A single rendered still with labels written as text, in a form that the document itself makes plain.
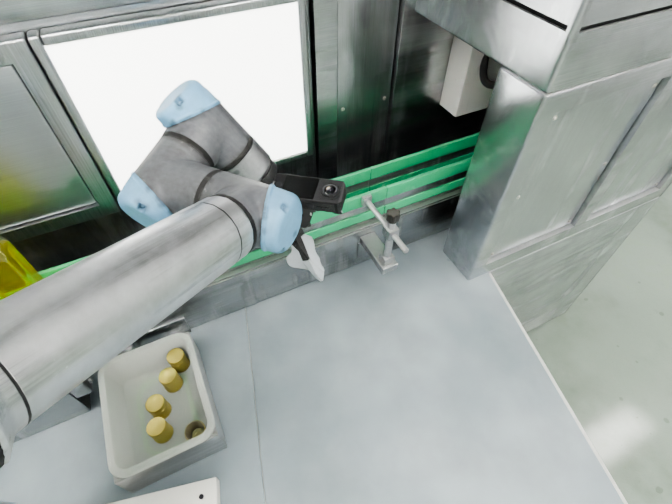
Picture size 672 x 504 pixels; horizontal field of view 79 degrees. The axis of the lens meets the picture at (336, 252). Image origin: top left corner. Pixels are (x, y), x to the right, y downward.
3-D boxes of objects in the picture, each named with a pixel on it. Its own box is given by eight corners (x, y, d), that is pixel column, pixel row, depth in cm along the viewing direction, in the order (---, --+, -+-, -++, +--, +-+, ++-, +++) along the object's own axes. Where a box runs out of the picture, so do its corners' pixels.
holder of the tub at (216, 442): (192, 329, 92) (182, 311, 86) (227, 447, 76) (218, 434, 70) (113, 360, 87) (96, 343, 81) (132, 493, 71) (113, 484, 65)
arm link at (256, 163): (260, 129, 59) (240, 169, 55) (280, 151, 62) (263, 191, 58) (226, 144, 63) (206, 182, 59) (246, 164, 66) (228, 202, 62)
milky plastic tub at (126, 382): (198, 347, 88) (187, 327, 82) (228, 447, 75) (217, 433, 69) (114, 381, 83) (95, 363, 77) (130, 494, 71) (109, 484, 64)
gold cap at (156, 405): (173, 415, 78) (166, 407, 74) (154, 423, 77) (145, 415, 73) (169, 398, 80) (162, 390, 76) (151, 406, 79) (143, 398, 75)
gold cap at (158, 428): (175, 438, 75) (167, 431, 72) (155, 447, 74) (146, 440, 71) (171, 420, 77) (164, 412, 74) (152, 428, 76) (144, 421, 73)
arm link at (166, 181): (174, 219, 45) (224, 145, 49) (97, 191, 47) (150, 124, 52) (202, 251, 52) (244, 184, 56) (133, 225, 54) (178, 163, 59)
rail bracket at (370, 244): (370, 245, 103) (376, 176, 86) (405, 295, 93) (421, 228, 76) (353, 252, 102) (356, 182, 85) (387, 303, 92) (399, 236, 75)
